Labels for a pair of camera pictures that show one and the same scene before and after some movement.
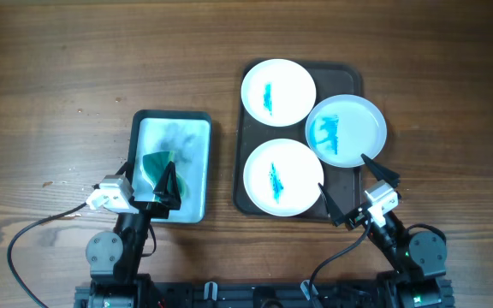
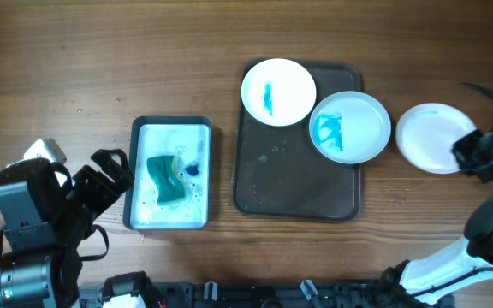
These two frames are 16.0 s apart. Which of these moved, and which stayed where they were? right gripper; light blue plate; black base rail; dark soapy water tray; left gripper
Moved: left gripper; right gripper
Stayed: black base rail; dark soapy water tray; light blue plate
